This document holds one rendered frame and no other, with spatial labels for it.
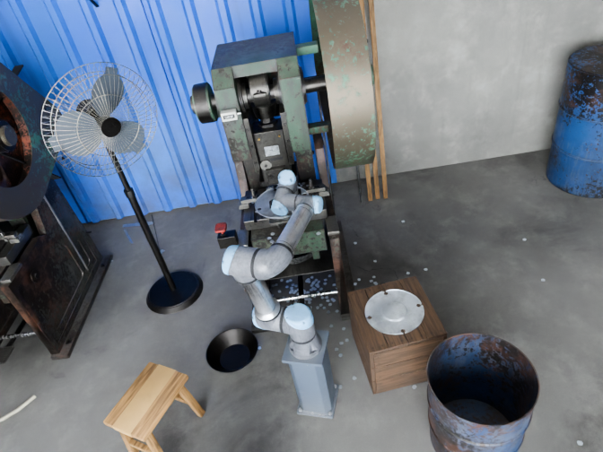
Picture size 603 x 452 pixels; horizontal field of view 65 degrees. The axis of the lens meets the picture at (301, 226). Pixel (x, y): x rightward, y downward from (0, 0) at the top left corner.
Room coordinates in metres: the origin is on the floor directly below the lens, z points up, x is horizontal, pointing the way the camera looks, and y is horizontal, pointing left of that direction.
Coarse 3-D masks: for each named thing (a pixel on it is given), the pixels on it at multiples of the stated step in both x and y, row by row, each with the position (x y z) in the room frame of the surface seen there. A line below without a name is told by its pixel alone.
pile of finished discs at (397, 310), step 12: (372, 300) 1.64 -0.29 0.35; (384, 300) 1.63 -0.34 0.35; (396, 300) 1.61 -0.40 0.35; (408, 300) 1.60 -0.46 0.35; (372, 312) 1.57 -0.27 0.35; (384, 312) 1.55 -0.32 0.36; (396, 312) 1.53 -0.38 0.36; (408, 312) 1.52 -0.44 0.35; (420, 312) 1.51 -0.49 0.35; (372, 324) 1.49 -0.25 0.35; (384, 324) 1.48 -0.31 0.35; (396, 324) 1.47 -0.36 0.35; (408, 324) 1.45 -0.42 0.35
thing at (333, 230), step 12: (324, 156) 2.41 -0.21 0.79; (324, 168) 2.39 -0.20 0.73; (324, 180) 2.37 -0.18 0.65; (336, 228) 1.92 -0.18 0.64; (336, 240) 1.87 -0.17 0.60; (336, 252) 1.87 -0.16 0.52; (336, 264) 1.87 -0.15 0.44; (348, 264) 2.28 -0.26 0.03; (336, 276) 1.87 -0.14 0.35; (348, 276) 2.17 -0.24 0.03; (336, 288) 1.91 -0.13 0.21; (348, 288) 2.07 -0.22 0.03; (348, 312) 1.86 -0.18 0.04
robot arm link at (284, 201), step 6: (276, 192) 1.72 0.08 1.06; (282, 192) 1.71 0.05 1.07; (288, 192) 1.71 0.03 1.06; (276, 198) 1.69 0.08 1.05; (282, 198) 1.68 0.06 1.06; (288, 198) 1.67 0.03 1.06; (276, 204) 1.66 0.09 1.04; (282, 204) 1.65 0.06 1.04; (288, 204) 1.65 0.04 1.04; (276, 210) 1.65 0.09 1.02; (282, 210) 1.64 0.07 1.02; (288, 210) 1.66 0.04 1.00; (294, 210) 1.64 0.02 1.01
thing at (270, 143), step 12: (276, 120) 2.17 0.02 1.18; (264, 132) 2.10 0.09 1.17; (276, 132) 2.09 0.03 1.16; (264, 144) 2.10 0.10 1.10; (276, 144) 2.09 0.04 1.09; (264, 156) 2.10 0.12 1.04; (276, 156) 2.09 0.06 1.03; (264, 168) 2.09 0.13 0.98; (276, 168) 2.07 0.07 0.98; (288, 168) 2.09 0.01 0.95; (264, 180) 2.10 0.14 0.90; (276, 180) 2.07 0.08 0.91
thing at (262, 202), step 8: (264, 192) 2.17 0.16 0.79; (272, 192) 2.16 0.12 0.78; (304, 192) 2.10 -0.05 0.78; (256, 200) 2.10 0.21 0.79; (264, 200) 2.10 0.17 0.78; (256, 208) 2.04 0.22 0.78; (264, 208) 2.02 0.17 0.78; (264, 216) 1.95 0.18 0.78; (272, 216) 1.94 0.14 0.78; (280, 216) 1.93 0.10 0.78; (288, 216) 1.91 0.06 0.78
